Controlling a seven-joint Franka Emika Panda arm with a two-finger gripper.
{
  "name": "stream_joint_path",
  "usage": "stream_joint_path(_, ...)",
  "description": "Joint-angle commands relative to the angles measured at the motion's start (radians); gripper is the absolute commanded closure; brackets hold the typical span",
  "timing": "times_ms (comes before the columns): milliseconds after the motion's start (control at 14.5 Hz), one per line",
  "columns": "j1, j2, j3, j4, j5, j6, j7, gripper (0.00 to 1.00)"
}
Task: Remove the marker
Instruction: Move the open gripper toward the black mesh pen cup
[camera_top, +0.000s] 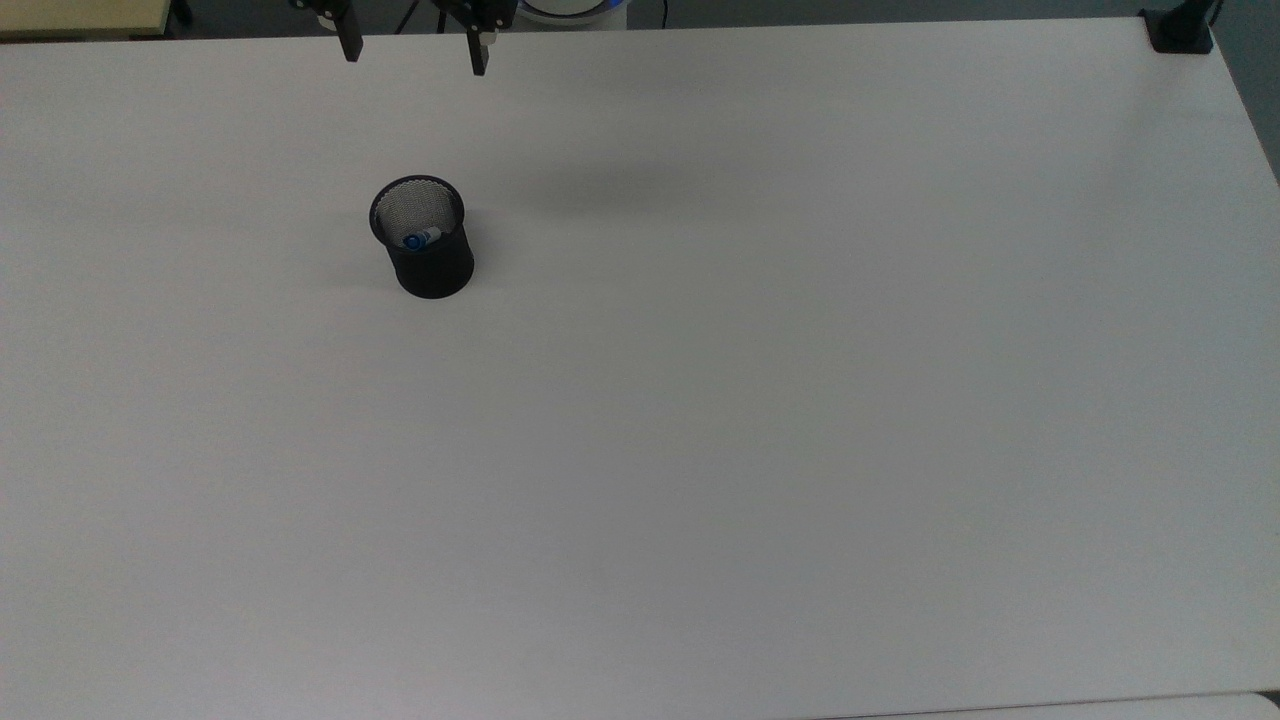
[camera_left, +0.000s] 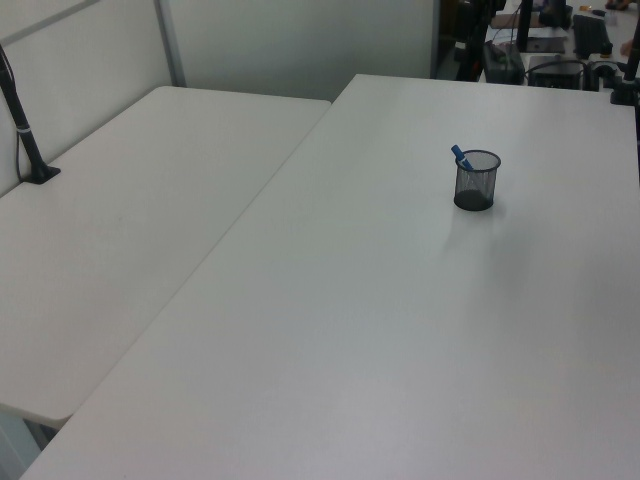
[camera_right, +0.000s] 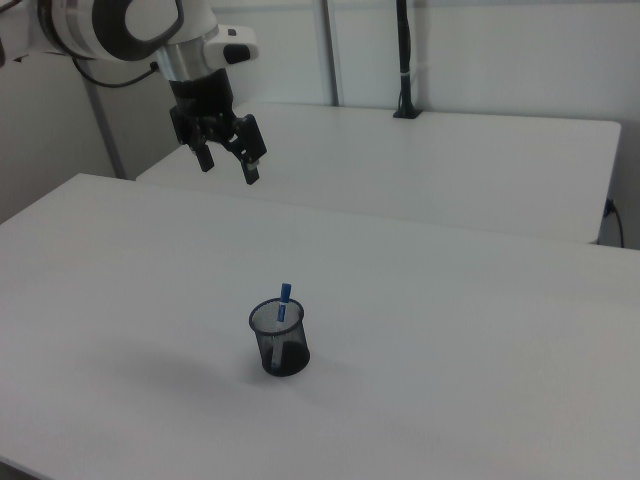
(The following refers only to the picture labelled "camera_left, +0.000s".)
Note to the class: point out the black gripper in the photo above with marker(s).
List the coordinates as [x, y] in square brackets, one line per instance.
[487, 6]

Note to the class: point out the blue and white marker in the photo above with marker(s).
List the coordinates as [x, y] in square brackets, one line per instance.
[461, 156]

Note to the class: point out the black monitor stand pole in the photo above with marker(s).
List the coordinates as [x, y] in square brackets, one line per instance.
[524, 25]

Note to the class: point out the dark leaning stand with red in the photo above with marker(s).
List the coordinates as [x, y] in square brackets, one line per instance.
[472, 45]

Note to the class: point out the white papers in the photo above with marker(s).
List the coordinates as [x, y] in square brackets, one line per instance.
[547, 35]

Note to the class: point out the black box device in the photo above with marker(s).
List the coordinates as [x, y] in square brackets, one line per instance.
[555, 72]

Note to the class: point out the black clamp stand pole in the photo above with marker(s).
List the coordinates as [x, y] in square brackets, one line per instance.
[627, 80]

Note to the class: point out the black mesh pen cup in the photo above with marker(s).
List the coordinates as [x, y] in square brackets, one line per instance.
[476, 185]

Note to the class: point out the black pole with base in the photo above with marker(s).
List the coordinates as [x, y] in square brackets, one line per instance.
[25, 135]

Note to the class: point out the grey partition frame post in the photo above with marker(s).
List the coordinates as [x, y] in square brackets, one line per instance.
[171, 40]

